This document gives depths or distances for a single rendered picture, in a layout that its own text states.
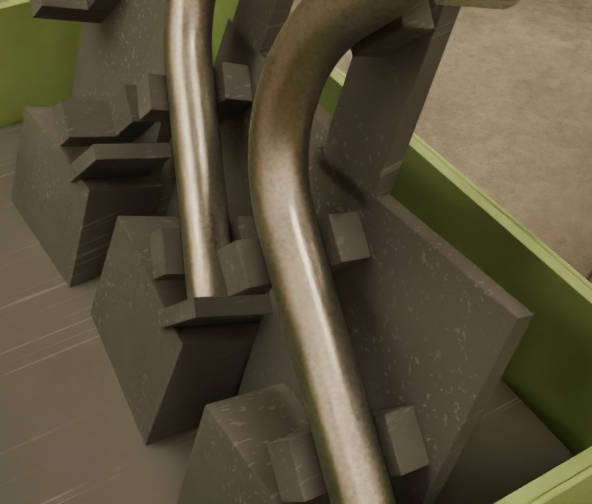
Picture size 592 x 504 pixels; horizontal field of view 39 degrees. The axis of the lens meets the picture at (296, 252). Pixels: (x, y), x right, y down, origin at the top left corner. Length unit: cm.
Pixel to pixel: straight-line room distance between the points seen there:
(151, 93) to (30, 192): 21
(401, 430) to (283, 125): 16
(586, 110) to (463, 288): 208
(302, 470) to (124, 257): 23
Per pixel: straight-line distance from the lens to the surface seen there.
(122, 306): 58
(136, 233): 57
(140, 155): 61
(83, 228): 63
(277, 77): 39
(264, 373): 51
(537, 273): 52
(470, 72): 254
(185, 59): 53
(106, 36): 71
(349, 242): 41
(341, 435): 39
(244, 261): 41
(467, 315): 38
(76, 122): 64
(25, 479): 56
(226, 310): 48
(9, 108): 85
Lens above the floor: 131
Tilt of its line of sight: 44 degrees down
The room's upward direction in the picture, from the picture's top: 1 degrees counter-clockwise
